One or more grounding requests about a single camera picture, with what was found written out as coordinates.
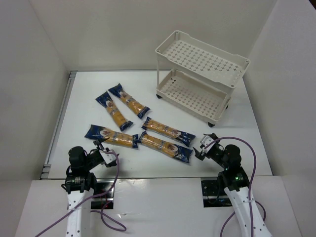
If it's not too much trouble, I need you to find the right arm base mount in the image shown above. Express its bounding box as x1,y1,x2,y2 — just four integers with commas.
201,179,232,208

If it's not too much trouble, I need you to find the white two-tier shelf cart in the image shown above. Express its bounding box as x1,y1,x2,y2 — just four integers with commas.
155,30,250,127

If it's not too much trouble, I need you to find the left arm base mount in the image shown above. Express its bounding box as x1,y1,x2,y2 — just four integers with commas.
91,180,114,211

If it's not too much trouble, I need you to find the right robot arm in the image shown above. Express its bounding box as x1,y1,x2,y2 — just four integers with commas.
195,133,272,237

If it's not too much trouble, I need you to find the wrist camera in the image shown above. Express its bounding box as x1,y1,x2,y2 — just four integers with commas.
200,139,214,152
100,149,117,165

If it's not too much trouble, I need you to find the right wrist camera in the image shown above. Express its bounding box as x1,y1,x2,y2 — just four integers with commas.
200,139,214,152

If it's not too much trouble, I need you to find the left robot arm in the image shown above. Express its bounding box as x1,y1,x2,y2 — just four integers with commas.
62,139,118,237

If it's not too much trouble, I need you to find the pasta bag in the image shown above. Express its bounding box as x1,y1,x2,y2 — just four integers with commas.
136,131,193,164
95,91,133,131
109,83,150,119
84,124,138,149
142,117,196,147

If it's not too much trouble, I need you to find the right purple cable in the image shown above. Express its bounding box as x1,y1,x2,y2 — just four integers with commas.
202,137,267,237

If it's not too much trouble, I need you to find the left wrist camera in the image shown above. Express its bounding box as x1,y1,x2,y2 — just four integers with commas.
100,149,117,165

